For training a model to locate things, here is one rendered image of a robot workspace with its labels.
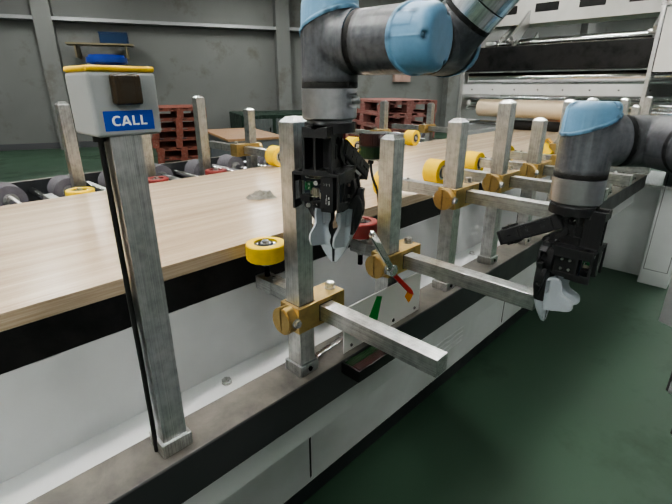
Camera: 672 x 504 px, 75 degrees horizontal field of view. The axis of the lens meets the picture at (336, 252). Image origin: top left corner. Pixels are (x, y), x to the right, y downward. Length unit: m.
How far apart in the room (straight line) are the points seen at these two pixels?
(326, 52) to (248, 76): 10.22
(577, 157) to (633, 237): 2.81
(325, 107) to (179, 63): 10.07
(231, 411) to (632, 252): 3.12
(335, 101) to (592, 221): 0.43
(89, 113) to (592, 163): 0.65
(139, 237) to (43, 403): 0.39
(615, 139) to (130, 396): 0.90
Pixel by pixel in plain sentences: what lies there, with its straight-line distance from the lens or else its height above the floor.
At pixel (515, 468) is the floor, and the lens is 1.75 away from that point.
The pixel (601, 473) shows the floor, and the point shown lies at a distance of 1.85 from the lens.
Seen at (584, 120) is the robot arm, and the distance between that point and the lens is 0.74.
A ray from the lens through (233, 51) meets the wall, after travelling 10.77.
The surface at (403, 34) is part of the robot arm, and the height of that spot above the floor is 1.25.
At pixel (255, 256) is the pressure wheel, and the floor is 0.89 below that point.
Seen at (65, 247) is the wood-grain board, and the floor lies 0.90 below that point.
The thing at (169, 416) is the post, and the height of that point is 0.76.
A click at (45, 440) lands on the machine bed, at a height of 0.66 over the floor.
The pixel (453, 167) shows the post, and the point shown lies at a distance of 1.09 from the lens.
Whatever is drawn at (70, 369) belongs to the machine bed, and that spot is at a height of 0.77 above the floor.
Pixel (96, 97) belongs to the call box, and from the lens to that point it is 0.53.
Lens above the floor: 1.20
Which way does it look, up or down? 21 degrees down
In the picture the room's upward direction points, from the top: straight up
